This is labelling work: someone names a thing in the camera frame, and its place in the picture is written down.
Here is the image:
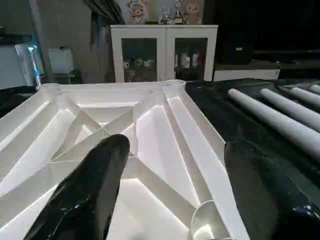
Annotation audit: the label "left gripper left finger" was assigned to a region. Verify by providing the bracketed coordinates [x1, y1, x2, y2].
[24, 133, 131, 240]

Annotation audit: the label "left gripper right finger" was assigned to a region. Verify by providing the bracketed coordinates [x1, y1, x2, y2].
[223, 138, 320, 240]

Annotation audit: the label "white plastic table top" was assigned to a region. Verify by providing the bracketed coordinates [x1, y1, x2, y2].
[0, 80, 251, 240]

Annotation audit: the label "black work mat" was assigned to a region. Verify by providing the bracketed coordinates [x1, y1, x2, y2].
[0, 78, 320, 240]

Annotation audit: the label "white box appliance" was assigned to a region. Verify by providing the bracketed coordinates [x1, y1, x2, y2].
[47, 47, 76, 76]

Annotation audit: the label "grey metal pole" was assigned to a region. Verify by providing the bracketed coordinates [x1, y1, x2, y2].
[28, 0, 53, 84]

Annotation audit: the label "white glass-door cabinet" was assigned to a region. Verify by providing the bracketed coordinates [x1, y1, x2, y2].
[110, 24, 219, 84]

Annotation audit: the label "plush toy figure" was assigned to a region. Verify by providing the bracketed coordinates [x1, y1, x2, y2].
[182, 1, 204, 25]
[127, 0, 150, 25]

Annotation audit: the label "silver trophy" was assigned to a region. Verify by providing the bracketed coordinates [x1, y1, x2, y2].
[158, 4, 177, 25]

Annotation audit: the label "light blue hose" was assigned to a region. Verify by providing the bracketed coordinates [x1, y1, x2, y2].
[27, 45, 42, 87]

